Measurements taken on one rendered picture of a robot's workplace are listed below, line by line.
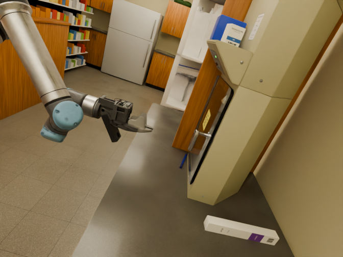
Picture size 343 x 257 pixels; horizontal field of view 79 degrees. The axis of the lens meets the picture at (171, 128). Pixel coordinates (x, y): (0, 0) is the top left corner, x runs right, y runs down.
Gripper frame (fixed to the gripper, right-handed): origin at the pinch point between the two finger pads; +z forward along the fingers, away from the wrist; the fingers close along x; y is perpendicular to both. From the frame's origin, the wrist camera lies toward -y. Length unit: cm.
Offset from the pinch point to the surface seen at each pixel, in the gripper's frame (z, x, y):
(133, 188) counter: 1.6, -9.2, -20.4
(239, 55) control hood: 18.9, -4.9, 34.7
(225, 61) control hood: 15.7, -4.9, 31.9
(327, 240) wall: 66, -20, -8
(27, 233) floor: -59, 23, -115
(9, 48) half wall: -173, 154, -34
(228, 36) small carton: 15.2, 3.4, 38.7
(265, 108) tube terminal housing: 33.3, -4.9, 22.7
